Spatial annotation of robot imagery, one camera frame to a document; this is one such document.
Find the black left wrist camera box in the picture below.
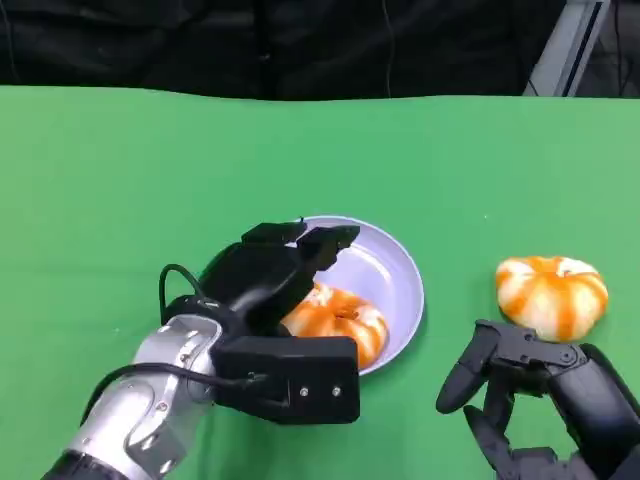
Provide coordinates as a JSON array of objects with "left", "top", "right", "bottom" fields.
[{"left": 212, "top": 335, "right": 361, "bottom": 425}]

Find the black backdrop curtain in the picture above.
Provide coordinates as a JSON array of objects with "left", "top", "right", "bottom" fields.
[{"left": 0, "top": 0, "right": 566, "bottom": 101}]

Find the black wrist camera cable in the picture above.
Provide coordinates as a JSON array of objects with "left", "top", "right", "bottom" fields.
[{"left": 88, "top": 362, "right": 292, "bottom": 414}]

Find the green table cloth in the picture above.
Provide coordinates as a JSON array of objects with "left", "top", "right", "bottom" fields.
[{"left": 0, "top": 85, "right": 640, "bottom": 480}]

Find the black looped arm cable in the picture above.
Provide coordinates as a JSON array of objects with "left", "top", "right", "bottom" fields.
[{"left": 158, "top": 263, "right": 221, "bottom": 326}]

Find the grey metal frame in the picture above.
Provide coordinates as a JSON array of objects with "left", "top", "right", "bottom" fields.
[{"left": 522, "top": 0, "right": 640, "bottom": 97}]

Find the large orange white bread roll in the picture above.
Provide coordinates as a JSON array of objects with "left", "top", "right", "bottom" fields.
[{"left": 495, "top": 255, "right": 610, "bottom": 344}]

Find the lilac plate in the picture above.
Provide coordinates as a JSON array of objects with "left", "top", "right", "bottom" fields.
[{"left": 279, "top": 215, "right": 426, "bottom": 377}]

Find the small orange white bread roll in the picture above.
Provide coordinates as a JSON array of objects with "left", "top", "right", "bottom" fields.
[{"left": 282, "top": 283, "right": 390, "bottom": 370}]

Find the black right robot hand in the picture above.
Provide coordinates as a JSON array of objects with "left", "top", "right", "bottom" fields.
[{"left": 435, "top": 319, "right": 640, "bottom": 480}]

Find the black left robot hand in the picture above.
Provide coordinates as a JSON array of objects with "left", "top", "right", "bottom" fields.
[{"left": 199, "top": 219, "right": 362, "bottom": 346}]

